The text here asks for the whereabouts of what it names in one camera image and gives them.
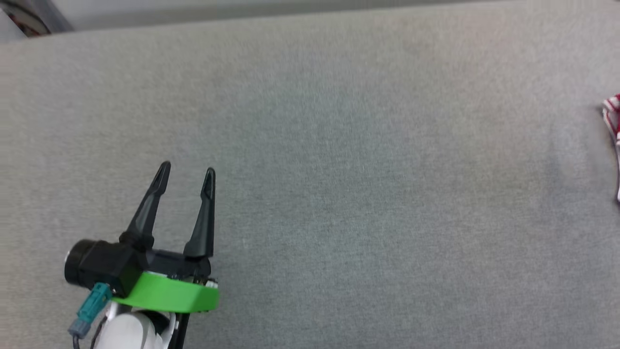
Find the red white basketball jersey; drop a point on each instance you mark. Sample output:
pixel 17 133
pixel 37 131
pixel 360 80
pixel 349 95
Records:
pixel 614 116

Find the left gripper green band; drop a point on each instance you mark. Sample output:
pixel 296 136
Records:
pixel 169 293

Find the teal left camera connector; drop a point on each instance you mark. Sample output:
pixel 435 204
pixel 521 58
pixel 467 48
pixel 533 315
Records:
pixel 92 308

